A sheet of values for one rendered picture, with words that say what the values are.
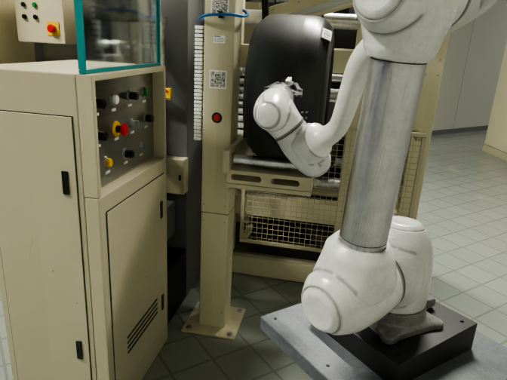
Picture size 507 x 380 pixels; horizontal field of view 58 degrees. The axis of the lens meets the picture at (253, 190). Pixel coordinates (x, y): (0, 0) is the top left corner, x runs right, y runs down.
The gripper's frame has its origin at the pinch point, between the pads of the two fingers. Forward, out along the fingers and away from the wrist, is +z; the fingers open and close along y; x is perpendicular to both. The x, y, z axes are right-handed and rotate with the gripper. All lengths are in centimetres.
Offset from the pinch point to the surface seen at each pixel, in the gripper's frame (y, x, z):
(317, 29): -7.1, -15.9, 19.4
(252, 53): 15.4, -7.2, 11.0
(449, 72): -184, 111, 639
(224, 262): 27, 90, 13
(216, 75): 33.1, 4.9, 24.9
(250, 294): 20, 132, 44
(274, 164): 5.4, 37.0, 12.5
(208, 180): 36, 51, 19
